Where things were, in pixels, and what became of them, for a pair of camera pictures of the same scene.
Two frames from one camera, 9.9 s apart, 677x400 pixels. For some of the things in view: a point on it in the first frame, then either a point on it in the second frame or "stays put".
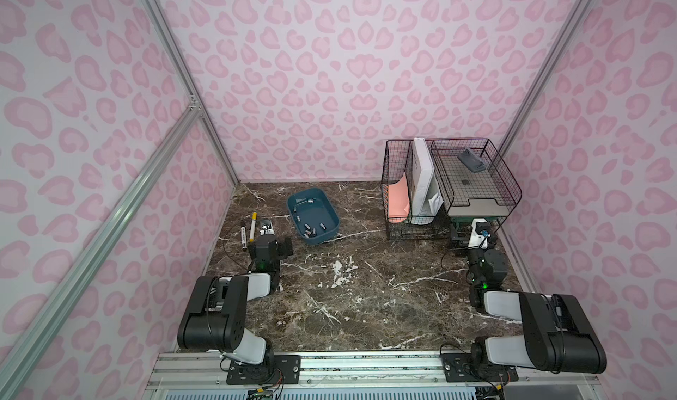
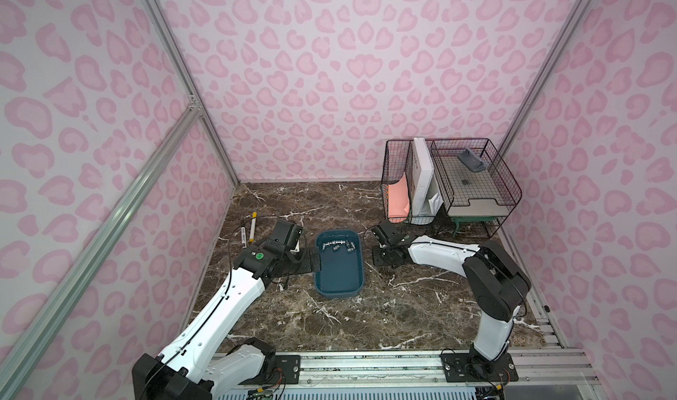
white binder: (422, 174) stays put
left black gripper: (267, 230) → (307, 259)
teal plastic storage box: (314, 215) → (342, 269)
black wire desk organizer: (430, 185) stays put
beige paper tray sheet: (472, 194) stays put
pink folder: (398, 201) stays put
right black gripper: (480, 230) → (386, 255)
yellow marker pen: (254, 218) stays put
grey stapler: (472, 161) stays put
